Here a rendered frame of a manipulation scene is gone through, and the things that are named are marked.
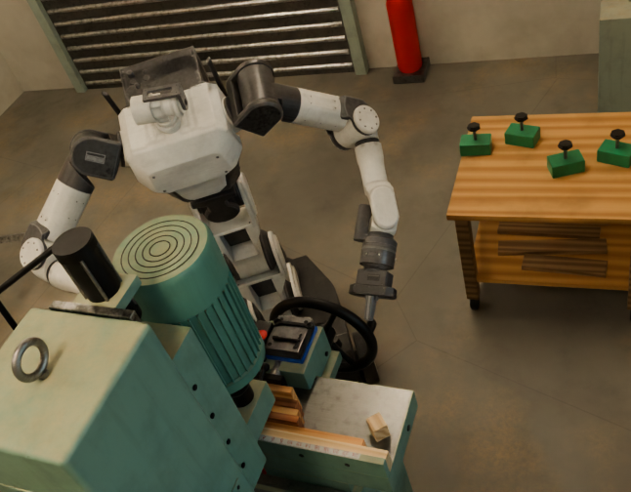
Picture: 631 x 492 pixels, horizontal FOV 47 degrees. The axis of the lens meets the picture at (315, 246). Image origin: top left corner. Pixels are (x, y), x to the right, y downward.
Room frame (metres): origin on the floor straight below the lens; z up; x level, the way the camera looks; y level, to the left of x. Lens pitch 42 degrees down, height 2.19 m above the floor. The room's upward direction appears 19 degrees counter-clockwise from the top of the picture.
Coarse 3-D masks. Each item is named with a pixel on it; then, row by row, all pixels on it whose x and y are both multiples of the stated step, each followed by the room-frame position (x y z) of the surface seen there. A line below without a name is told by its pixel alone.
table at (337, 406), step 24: (336, 360) 1.08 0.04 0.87; (336, 384) 0.99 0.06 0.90; (360, 384) 0.97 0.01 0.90; (312, 408) 0.95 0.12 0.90; (336, 408) 0.93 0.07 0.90; (360, 408) 0.91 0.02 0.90; (384, 408) 0.89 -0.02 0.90; (408, 408) 0.87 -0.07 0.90; (336, 432) 0.87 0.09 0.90; (360, 432) 0.85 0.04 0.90; (408, 432) 0.84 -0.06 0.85; (336, 480) 0.80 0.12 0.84; (360, 480) 0.76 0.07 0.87; (384, 480) 0.74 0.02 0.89
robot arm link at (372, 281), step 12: (372, 252) 1.30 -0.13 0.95; (384, 252) 1.29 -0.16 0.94; (360, 264) 1.32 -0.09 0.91; (372, 264) 1.29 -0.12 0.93; (384, 264) 1.27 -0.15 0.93; (360, 276) 1.28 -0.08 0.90; (372, 276) 1.26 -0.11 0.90; (384, 276) 1.25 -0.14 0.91; (360, 288) 1.25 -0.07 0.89; (372, 288) 1.24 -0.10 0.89; (384, 288) 1.22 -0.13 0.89
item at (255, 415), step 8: (256, 384) 0.95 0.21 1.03; (264, 384) 0.95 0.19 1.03; (256, 392) 0.93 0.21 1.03; (264, 392) 0.93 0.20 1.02; (272, 392) 0.95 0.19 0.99; (256, 400) 0.91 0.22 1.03; (264, 400) 0.92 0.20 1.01; (272, 400) 0.94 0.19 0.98; (240, 408) 0.91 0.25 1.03; (248, 408) 0.90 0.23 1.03; (256, 408) 0.90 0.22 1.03; (264, 408) 0.92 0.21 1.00; (248, 416) 0.88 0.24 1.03; (256, 416) 0.89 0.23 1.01; (264, 416) 0.91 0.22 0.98; (248, 424) 0.87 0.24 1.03; (256, 424) 0.88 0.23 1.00; (264, 424) 0.90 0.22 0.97; (256, 432) 0.87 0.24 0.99; (256, 440) 0.86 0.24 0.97
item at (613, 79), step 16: (608, 0) 2.48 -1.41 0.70; (624, 0) 2.44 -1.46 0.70; (608, 16) 2.37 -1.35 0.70; (624, 16) 2.33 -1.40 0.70; (608, 32) 2.35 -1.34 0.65; (624, 32) 2.32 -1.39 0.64; (608, 48) 2.35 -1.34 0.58; (624, 48) 2.32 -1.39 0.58; (608, 64) 2.35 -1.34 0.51; (624, 64) 2.31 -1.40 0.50; (608, 80) 2.34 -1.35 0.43; (624, 80) 2.31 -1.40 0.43; (608, 96) 2.34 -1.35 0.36; (624, 96) 2.31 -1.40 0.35
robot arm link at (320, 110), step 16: (304, 96) 1.56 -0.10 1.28; (320, 96) 1.58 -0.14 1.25; (336, 96) 1.61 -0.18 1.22; (304, 112) 1.54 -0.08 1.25; (320, 112) 1.55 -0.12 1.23; (336, 112) 1.56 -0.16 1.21; (352, 112) 1.56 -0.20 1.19; (368, 112) 1.56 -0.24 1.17; (320, 128) 1.57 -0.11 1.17; (336, 128) 1.56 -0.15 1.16; (368, 128) 1.52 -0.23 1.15
